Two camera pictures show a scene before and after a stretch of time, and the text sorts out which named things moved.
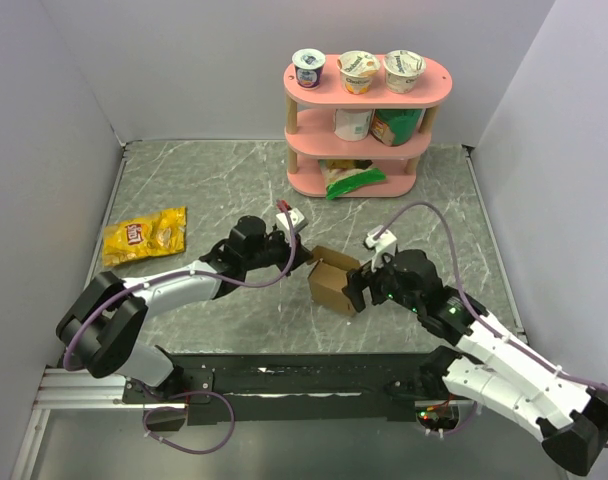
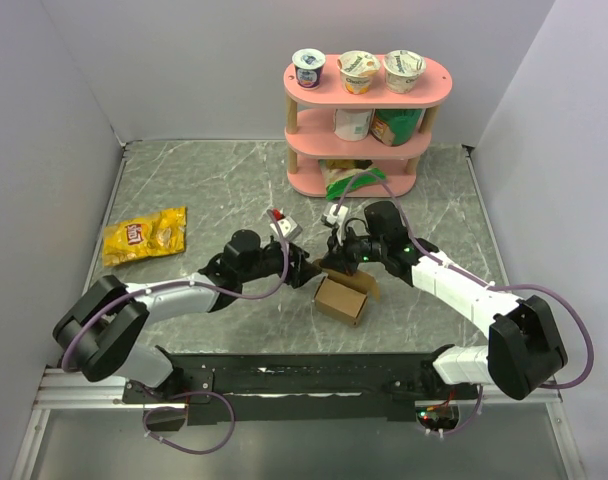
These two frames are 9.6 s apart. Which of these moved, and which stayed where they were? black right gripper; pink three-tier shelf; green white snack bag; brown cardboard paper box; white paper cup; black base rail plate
Moved: black right gripper; brown cardboard paper box
Stayed: green white snack bag; black base rail plate; white paper cup; pink three-tier shelf
